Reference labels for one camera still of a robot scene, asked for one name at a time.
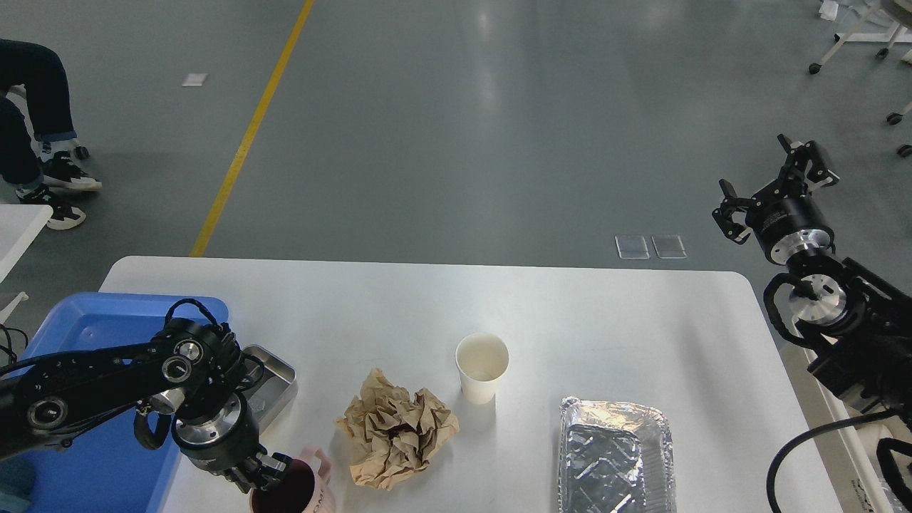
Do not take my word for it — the blue plastic tray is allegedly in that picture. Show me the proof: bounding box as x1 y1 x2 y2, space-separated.
13 293 228 512

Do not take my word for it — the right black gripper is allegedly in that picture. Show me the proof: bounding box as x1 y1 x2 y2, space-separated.
711 133 840 266

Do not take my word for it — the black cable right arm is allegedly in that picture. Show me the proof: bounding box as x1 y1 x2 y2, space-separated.
766 410 906 513

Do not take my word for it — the white side table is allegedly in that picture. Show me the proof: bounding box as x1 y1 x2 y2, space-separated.
0 204 53 282

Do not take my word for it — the pink mug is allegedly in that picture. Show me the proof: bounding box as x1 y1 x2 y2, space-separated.
249 446 338 512

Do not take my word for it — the person in black sweater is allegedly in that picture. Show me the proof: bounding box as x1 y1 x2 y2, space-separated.
1 39 102 231

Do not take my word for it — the aluminium foil tray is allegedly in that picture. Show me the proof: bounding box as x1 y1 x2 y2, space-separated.
556 396 677 512

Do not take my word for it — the clear floor plate right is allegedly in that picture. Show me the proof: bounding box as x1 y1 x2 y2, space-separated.
651 234 688 259

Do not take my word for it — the black cables left edge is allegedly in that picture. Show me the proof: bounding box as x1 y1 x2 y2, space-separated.
0 323 29 385

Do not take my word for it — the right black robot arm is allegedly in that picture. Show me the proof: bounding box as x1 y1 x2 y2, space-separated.
711 134 911 512

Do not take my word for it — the white paper cup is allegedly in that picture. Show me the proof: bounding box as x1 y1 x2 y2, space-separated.
454 332 510 405

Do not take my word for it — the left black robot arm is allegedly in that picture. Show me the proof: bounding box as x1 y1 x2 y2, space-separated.
1 298 293 493

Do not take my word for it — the clear floor plate left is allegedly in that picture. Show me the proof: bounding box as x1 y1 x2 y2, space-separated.
614 234 651 260

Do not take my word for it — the clear floor plate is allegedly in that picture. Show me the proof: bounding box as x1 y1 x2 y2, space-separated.
651 234 688 259
614 234 651 260

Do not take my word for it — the small stainless steel tray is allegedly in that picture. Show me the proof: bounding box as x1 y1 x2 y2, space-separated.
242 345 297 435

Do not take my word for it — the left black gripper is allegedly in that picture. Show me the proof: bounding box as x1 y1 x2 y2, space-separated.
170 392 294 492

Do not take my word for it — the white rolling cart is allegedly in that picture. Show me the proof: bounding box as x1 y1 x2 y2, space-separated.
807 1 911 75

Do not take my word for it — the crumpled brown paper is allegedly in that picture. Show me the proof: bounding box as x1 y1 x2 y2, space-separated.
335 368 460 491

